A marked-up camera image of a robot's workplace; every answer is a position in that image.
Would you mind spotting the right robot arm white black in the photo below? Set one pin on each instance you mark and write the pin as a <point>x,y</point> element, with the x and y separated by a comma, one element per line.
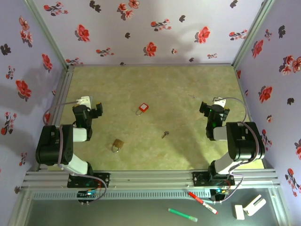
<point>244,141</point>

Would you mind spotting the red plastic padlock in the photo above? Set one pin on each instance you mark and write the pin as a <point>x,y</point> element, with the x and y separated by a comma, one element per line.
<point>143,107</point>

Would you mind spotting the thin aluminium rail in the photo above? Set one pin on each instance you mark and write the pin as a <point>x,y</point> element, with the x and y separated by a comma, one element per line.
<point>152,64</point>

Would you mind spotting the white plastic bracket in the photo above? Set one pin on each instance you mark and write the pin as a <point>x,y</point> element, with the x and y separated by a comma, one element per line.
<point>255,203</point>

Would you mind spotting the grey lower frame bar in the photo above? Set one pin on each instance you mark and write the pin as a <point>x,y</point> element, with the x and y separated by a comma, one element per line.
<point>20,207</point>
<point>281,207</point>

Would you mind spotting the white rectangular block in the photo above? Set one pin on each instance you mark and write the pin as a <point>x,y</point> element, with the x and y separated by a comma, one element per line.
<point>239,212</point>

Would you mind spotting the green marker pen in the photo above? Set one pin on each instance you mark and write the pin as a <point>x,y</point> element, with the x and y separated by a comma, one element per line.
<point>181,213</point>

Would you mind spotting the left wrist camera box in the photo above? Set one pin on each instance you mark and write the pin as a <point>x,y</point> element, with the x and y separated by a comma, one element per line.
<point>84,101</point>

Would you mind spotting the aluminium corner post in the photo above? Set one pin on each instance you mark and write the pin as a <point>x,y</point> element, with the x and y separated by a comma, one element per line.
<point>254,30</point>
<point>47,30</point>

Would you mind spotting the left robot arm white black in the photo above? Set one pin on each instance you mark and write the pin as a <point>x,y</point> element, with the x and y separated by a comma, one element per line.
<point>51,146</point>

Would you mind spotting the long aluminium frame rail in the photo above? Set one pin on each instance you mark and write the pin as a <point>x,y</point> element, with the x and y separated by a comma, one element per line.
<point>150,179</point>

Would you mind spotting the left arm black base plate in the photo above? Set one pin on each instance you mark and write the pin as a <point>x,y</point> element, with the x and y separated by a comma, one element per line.
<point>103,179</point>

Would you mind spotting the brass padlock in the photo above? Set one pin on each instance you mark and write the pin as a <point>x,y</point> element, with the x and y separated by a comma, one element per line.
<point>118,143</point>

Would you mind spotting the red marker pen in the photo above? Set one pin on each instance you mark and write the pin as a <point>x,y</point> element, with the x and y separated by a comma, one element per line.
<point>200,200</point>

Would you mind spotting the aluminium side rail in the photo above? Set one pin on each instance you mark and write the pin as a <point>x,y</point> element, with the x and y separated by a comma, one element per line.
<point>64,82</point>
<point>240,84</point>

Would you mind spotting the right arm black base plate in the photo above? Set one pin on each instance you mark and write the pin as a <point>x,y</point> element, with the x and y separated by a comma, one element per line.
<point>200,179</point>

